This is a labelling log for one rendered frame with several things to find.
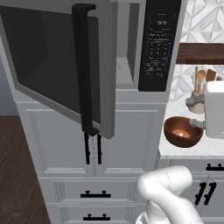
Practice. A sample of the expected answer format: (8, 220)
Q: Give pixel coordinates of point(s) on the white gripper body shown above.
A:
(214, 110)

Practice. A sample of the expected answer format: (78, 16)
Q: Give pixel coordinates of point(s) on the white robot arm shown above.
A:
(169, 192)

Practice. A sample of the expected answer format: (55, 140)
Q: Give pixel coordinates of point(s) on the brown bowl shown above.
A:
(179, 140)

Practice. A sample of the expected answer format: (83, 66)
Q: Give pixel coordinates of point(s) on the grey cupboard door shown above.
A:
(55, 145)
(131, 140)
(218, 198)
(198, 180)

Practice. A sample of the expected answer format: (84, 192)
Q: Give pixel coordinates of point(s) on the grey microwave oven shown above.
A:
(156, 43)

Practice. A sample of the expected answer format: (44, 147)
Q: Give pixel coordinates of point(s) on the microwave door with dark window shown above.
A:
(49, 52)

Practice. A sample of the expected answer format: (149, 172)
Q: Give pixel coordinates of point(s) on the beige utensil pot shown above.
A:
(197, 109)

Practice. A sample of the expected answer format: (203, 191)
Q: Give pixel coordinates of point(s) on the wooden spoon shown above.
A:
(200, 78)

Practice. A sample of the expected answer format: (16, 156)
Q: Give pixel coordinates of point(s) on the wooden spatula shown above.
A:
(211, 75)

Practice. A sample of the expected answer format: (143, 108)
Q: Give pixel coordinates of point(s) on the grey drawer front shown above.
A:
(198, 166)
(96, 186)
(96, 210)

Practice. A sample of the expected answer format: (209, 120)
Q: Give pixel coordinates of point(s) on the dark wooden shelf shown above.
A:
(201, 54)

